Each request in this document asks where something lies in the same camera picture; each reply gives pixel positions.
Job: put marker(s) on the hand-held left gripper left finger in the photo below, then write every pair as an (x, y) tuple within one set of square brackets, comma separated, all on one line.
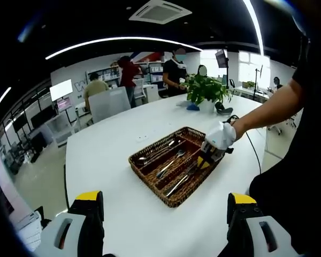
[(69, 235)]

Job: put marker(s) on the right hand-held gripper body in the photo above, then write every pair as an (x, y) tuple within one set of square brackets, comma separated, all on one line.
[(220, 135)]

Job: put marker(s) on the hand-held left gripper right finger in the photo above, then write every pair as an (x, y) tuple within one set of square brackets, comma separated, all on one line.
[(256, 235)]

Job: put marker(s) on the silver fork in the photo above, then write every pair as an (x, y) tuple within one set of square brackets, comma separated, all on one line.
[(163, 172), (179, 153)]

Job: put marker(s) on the silver spoon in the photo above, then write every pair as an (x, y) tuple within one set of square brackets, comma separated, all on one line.
[(172, 144), (142, 160)]

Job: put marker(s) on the brown wicker storage slot basket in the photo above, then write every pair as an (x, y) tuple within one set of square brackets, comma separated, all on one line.
[(174, 202)]

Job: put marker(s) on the white storage shelf with boxes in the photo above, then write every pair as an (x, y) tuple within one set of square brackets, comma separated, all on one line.
[(156, 72)]

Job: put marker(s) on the person's right hand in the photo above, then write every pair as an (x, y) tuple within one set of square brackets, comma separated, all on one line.
[(239, 129)]

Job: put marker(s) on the dark grey device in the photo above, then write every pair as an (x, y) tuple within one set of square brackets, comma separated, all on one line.
[(224, 110)]

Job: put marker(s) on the green plant in white pot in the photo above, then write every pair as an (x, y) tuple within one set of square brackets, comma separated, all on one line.
[(203, 89)]

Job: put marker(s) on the black studio light on stand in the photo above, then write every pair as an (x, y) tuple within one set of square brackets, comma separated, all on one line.
[(221, 57)]

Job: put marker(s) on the white cabinet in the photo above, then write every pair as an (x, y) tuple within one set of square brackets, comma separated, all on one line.
[(152, 92)]

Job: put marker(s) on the white office chair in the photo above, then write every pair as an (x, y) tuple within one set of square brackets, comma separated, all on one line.
[(139, 88), (109, 103)]

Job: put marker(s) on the white ceiling light strip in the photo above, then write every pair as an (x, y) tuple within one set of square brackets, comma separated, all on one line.
[(257, 26), (1, 99), (117, 39)]

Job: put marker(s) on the black computer monitor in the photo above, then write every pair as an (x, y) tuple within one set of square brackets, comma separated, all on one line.
[(44, 117)]

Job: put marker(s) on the white ceiling air conditioner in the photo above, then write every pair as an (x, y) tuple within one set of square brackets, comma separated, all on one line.
[(159, 12)]

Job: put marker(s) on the bright white display screen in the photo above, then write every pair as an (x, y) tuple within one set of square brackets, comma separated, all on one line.
[(61, 89)]

